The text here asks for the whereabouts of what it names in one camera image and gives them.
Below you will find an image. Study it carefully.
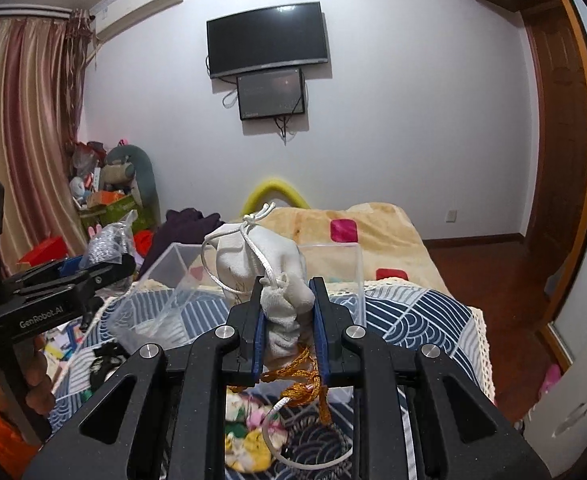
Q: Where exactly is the white drawstring pouch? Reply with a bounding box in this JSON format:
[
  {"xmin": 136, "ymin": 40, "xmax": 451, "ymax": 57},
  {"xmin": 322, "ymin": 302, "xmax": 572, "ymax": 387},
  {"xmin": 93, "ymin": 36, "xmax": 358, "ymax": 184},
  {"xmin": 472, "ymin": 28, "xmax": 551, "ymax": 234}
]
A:
[{"xmin": 201, "ymin": 203, "xmax": 315, "ymax": 370}]

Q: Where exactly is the floral yellow green cloth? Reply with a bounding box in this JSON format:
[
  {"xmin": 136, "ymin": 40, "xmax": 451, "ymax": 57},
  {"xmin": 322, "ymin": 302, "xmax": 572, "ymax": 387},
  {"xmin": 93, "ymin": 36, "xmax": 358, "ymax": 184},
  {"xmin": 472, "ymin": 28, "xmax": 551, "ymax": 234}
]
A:
[{"xmin": 224, "ymin": 388, "xmax": 275, "ymax": 474}]

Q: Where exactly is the left hand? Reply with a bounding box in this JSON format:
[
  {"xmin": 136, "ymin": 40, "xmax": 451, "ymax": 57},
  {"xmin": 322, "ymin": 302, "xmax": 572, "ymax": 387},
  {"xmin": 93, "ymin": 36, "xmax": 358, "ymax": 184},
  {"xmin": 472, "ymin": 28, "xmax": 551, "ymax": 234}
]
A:
[{"xmin": 0, "ymin": 335, "xmax": 56, "ymax": 416}]

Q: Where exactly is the red box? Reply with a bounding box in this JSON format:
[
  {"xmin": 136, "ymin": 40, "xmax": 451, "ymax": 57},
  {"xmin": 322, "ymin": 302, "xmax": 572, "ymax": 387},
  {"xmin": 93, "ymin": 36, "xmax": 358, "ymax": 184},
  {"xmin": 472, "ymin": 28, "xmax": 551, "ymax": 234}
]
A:
[{"xmin": 18, "ymin": 236, "xmax": 68, "ymax": 268}]

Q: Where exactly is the blue white patterned tablecloth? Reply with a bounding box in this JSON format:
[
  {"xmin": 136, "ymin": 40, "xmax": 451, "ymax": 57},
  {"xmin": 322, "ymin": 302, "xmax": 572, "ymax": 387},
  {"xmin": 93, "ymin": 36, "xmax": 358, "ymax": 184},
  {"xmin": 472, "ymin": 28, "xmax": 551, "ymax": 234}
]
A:
[{"xmin": 49, "ymin": 280, "xmax": 494, "ymax": 463}]

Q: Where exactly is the beige blanket with pink squares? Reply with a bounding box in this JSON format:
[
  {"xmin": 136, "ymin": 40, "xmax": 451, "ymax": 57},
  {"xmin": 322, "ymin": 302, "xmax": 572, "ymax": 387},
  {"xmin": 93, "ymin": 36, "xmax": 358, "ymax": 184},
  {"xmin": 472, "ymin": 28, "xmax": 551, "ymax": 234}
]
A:
[{"xmin": 262, "ymin": 203, "xmax": 450, "ymax": 294}]

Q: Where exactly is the clear plastic storage bin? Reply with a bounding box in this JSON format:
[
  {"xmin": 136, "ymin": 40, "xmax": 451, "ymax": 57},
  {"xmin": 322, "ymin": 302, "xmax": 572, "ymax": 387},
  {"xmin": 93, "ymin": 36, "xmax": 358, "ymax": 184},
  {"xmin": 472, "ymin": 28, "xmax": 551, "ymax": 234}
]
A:
[{"xmin": 107, "ymin": 243, "xmax": 366, "ymax": 353}]

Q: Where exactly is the silver glitter bag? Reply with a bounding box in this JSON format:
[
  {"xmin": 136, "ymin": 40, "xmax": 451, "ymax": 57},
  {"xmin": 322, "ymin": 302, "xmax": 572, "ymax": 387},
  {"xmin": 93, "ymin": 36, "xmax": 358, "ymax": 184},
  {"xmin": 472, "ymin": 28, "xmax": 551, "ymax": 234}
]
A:
[{"xmin": 80, "ymin": 209, "xmax": 138, "ymax": 269}]

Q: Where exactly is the dark purple cloth pile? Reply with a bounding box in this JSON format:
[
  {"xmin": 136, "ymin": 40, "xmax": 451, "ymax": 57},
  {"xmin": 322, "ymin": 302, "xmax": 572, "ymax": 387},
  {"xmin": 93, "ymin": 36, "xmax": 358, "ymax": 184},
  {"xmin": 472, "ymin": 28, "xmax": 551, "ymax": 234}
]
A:
[{"xmin": 139, "ymin": 208, "xmax": 224, "ymax": 275}]

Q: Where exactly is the green cardboard box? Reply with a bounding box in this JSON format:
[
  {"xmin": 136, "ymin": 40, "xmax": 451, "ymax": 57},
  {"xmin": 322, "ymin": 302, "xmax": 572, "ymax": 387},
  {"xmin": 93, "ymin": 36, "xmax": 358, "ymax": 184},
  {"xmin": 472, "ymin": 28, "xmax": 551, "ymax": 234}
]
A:
[{"xmin": 78, "ymin": 195, "xmax": 156, "ymax": 234}]

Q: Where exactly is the grey green plush toy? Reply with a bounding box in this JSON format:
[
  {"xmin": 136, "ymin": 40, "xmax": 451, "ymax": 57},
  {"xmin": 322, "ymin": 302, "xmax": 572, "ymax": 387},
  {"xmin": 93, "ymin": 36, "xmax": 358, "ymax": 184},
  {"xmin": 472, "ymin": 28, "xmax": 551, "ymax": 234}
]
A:
[{"xmin": 99, "ymin": 144, "xmax": 159, "ymax": 209}]

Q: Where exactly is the striped red beige curtain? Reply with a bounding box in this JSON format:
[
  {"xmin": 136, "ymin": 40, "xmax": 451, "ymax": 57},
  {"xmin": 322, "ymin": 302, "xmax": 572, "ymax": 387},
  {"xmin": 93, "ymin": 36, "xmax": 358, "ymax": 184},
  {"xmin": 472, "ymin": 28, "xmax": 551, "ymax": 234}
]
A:
[{"xmin": 0, "ymin": 10, "xmax": 92, "ymax": 274}]

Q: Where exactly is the brown wooden door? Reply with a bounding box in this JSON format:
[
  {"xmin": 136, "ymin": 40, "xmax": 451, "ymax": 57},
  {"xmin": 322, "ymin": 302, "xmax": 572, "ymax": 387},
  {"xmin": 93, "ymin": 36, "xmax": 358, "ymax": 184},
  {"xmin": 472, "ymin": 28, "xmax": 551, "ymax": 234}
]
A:
[{"xmin": 523, "ymin": 0, "xmax": 587, "ymax": 324}]

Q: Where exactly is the white air conditioner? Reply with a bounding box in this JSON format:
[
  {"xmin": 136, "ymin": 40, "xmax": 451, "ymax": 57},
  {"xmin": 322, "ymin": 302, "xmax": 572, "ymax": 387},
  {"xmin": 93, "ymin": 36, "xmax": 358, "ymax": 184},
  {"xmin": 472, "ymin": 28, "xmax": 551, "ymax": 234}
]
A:
[{"xmin": 92, "ymin": 0, "xmax": 184, "ymax": 42}]

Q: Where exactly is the yellow foam ring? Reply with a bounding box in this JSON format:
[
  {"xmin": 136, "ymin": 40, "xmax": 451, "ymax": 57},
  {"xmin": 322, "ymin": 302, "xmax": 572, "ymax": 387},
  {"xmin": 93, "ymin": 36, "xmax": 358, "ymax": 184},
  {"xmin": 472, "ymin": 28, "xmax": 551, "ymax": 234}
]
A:
[{"xmin": 239, "ymin": 176, "xmax": 312, "ymax": 218}]

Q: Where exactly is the small black wall monitor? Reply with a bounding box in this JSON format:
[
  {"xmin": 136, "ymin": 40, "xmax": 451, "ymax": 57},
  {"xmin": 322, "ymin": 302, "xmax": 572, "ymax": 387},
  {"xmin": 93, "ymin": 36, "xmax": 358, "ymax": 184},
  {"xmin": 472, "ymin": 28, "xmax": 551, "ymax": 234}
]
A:
[{"xmin": 237, "ymin": 68, "xmax": 307, "ymax": 122}]

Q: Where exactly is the large black wall television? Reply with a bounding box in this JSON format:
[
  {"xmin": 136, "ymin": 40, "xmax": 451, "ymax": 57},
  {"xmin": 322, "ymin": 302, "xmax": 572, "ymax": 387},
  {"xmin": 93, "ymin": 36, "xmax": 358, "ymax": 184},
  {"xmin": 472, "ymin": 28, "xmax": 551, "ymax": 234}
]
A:
[{"xmin": 206, "ymin": 2, "xmax": 329, "ymax": 78}]

